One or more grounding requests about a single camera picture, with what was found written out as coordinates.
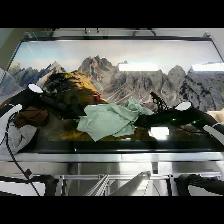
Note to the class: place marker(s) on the grey garment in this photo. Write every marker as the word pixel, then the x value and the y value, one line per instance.
pixel 16 138

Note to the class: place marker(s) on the brown garment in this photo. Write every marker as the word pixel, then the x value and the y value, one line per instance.
pixel 33 116

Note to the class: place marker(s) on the silver frame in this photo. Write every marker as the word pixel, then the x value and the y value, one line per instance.
pixel 100 158

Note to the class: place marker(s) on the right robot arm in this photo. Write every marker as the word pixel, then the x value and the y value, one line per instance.
pixel 186 116

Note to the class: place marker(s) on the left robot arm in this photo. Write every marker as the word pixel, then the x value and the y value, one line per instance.
pixel 50 101

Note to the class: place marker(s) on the pale green shirt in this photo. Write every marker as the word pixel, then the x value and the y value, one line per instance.
pixel 106 121

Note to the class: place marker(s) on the beige garment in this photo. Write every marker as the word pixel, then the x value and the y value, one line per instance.
pixel 217 115

